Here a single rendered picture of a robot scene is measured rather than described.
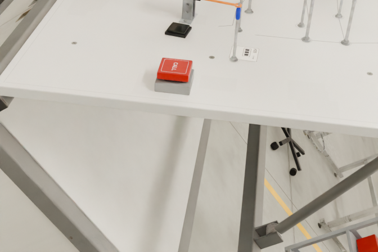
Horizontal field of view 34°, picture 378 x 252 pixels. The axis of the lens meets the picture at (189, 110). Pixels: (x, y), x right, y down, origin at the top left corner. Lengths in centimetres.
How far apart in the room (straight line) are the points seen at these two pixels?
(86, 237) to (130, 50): 36
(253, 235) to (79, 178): 39
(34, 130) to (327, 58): 54
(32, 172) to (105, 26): 30
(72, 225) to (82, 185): 9
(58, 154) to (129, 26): 28
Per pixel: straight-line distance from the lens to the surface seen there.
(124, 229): 127
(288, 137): 508
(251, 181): 144
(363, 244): 384
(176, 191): 150
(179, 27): 113
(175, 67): 96
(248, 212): 137
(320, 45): 114
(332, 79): 104
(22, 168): 109
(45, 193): 111
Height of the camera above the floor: 149
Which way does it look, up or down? 23 degrees down
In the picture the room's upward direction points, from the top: 65 degrees clockwise
